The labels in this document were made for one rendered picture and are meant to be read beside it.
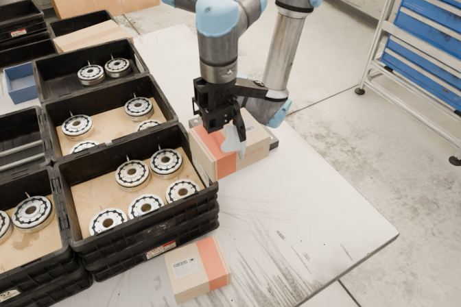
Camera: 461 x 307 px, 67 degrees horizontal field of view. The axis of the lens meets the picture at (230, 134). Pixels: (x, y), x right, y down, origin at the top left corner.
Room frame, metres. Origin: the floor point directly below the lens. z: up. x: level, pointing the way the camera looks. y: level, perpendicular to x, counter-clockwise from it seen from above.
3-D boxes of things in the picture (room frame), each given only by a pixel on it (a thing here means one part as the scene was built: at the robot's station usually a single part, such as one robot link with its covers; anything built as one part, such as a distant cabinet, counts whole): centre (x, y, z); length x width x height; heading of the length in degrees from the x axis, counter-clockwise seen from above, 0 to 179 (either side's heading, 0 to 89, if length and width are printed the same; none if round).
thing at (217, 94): (0.57, 0.03, 1.24); 0.09 x 0.08 x 0.12; 121
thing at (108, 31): (1.47, 0.65, 0.78); 0.30 x 0.22 x 0.16; 130
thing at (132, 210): (0.54, 0.24, 0.86); 0.10 x 0.10 x 0.01
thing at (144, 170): (0.67, 0.30, 0.86); 0.10 x 0.10 x 0.01
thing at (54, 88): (1.14, 0.55, 0.87); 0.40 x 0.30 x 0.11; 118
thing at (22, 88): (1.30, 0.94, 0.74); 0.20 x 0.15 x 0.07; 30
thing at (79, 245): (0.61, 0.27, 0.92); 0.40 x 0.30 x 0.02; 118
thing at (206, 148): (0.59, 0.00, 1.08); 0.16 x 0.12 x 0.07; 121
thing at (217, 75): (0.57, 0.02, 1.32); 0.08 x 0.08 x 0.05
